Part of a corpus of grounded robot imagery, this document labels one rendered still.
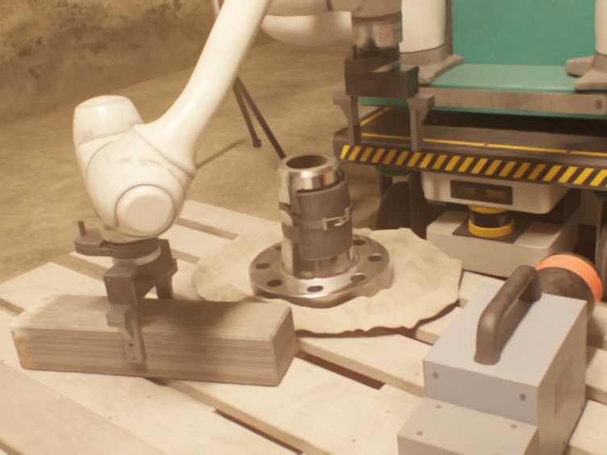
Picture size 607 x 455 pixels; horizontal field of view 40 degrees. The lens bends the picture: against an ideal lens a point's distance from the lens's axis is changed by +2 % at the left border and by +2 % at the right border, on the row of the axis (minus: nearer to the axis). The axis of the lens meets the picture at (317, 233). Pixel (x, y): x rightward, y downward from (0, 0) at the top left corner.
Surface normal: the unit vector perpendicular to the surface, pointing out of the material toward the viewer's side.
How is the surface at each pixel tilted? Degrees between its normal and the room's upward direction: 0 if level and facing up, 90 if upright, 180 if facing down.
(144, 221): 95
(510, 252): 90
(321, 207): 90
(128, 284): 90
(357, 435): 0
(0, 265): 0
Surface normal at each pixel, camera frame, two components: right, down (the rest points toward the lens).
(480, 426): -0.11, -0.91
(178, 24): 0.75, 0.20
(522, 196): -0.54, 0.40
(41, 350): -0.27, 0.42
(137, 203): 0.32, 0.50
